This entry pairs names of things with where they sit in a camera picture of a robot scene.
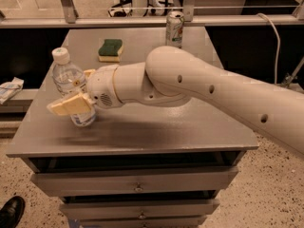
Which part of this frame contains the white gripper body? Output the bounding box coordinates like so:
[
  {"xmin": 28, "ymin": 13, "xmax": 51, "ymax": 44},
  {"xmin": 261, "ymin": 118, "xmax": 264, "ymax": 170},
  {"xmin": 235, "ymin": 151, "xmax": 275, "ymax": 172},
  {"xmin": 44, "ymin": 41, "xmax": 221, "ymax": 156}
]
[{"xmin": 86, "ymin": 65, "xmax": 124, "ymax": 109}]

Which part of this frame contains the clear plastic water bottle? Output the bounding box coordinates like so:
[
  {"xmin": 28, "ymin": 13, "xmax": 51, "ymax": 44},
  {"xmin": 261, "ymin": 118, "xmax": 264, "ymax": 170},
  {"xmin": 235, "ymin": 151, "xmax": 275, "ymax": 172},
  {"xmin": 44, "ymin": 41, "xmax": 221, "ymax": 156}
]
[{"xmin": 52, "ymin": 47, "xmax": 96, "ymax": 127}]

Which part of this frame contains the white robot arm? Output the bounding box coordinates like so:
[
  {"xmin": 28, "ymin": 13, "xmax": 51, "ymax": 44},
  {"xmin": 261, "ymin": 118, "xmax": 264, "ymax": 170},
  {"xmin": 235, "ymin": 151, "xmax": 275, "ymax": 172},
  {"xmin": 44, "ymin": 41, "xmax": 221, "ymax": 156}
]
[{"xmin": 47, "ymin": 46, "xmax": 304, "ymax": 156}]

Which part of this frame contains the green and yellow sponge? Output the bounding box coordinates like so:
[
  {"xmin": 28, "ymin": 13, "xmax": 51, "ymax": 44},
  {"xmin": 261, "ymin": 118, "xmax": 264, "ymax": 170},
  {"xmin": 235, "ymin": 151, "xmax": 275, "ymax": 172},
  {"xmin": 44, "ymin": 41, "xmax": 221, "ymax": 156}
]
[{"xmin": 98, "ymin": 39, "xmax": 124, "ymax": 63}]

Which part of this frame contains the grey metal railing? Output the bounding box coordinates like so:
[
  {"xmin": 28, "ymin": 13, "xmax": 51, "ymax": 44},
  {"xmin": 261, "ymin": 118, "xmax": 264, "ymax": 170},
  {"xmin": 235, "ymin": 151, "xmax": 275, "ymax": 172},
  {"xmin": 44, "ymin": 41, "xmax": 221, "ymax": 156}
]
[{"xmin": 0, "ymin": 0, "xmax": 304, "ymax": 29}]

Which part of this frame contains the white folded packet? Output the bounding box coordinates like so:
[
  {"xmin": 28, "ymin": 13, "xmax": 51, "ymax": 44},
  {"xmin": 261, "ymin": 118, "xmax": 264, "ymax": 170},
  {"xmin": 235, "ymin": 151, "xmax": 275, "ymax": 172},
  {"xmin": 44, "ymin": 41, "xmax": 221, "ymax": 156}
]
[{"xmin": 0, "ymin": 77, "xmax": 24, "ymax": 105}]

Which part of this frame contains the top grey drawer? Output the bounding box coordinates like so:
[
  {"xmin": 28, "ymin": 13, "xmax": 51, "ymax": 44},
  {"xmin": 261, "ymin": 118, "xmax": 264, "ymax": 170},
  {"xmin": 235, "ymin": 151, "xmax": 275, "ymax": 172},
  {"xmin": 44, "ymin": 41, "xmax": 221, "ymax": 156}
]
[{"xmin": 31, "ymin": 166, "xmax": 238, "ymax": 197}]

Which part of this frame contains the grey drawer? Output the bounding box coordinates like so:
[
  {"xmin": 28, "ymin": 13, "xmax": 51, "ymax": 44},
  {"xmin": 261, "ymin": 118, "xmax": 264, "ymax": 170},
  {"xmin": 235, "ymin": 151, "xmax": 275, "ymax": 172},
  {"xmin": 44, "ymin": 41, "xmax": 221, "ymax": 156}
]
[
  {"xmin": 31, "ymin": 166, "xmax": 238, "ymax": 197},
  {"xmin": 68, "ymin": 217, "xmax": 206, "ymax": 228},
  {"xmin": 60, "ymin": 199, "xmax": 219, "ymax": 219}
]

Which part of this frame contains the white green soda can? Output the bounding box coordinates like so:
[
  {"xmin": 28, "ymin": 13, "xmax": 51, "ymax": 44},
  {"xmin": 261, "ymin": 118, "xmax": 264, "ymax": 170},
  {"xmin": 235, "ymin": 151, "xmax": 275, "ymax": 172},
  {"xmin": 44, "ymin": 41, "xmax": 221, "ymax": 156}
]
[{"xmin": 166, "ymin": 10, "xmax": 184, "ymax": 48}]

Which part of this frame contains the grey drawer cabinet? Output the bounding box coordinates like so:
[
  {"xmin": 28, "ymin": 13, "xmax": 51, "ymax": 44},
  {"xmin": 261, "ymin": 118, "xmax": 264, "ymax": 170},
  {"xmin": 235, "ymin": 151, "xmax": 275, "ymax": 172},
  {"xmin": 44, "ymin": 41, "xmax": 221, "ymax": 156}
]
[{"xmin": 6, "ymin": 27, "xmax": 259, "ymax": 228}]

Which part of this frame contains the black office chair base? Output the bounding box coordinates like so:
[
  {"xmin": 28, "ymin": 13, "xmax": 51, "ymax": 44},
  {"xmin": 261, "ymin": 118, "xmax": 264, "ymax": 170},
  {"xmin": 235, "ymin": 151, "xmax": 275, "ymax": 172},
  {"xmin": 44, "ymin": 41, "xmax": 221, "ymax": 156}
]
[{"xmin": 107, "ymin": 0, "xmax": 174, "ymax": 17}]

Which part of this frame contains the black shoe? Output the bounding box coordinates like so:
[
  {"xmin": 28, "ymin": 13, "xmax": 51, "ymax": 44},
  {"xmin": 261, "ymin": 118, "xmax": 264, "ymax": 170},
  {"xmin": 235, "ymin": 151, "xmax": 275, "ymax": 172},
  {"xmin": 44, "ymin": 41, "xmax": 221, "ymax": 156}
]
[{"xmin": 0, "ymin": 196, "xmax": 26, "ymax": 228}]

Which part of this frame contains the bottom grey drawer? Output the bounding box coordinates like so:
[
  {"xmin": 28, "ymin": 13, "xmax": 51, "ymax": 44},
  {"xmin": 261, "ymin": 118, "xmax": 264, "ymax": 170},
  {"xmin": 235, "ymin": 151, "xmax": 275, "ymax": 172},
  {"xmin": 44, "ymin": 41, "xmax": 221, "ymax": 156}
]
[{"xmin": 68, "ymin": 217, "xmax": 206, "ymax": 228}]

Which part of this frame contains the middle grey drawer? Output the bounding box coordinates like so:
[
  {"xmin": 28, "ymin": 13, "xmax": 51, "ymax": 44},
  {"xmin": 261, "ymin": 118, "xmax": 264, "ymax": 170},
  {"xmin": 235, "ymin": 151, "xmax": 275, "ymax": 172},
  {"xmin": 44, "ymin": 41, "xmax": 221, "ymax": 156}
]
[{"xmin": 60, "ymin": 199, "xmax": 219, "ymax": 219}]

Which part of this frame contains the white cable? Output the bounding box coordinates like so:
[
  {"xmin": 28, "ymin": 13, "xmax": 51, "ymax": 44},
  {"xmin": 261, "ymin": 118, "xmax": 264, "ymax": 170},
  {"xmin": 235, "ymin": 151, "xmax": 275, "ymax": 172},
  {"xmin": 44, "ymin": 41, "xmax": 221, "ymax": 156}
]
[{"xmin": 256, "ymin": 12, "xmax": 282, "ymax": 86}]

